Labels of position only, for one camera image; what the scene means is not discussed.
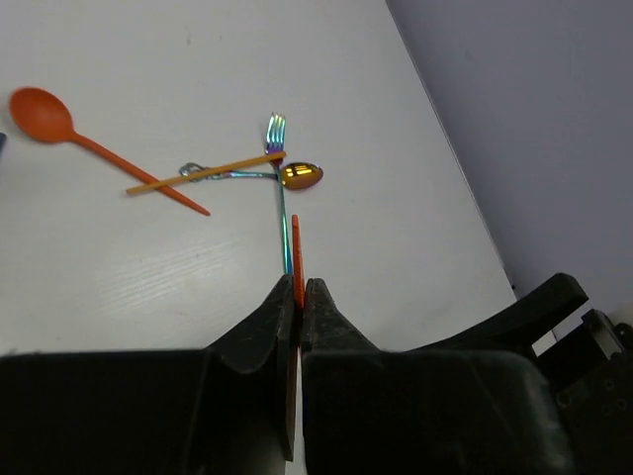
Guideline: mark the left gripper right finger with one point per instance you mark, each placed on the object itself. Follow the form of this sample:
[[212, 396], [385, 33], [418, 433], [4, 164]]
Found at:
[[357, 398]]

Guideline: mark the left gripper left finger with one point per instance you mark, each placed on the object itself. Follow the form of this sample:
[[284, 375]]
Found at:
[[227, 408]]

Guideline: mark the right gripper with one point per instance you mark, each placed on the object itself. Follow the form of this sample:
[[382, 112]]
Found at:
[[583, 366]]

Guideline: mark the orange plastic knife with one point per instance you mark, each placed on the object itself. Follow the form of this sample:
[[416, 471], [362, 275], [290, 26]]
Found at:
[[298, 271]]

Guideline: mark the dark blue chopstick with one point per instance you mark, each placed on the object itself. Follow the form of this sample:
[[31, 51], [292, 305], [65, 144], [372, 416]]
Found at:
[[2, 143]]

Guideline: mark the orange plastic spoon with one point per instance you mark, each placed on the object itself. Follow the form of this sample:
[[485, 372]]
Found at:
[[44, 118]]

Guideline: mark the gold metal spoon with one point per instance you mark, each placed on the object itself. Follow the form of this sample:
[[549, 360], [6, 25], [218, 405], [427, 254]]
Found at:
[[299, 176]]

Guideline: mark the small silver utensil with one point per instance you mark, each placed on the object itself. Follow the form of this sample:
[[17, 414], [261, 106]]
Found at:
[[191, 167]]

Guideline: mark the iridescent metal fork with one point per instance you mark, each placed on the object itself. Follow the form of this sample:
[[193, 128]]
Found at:
[[274, 142]]

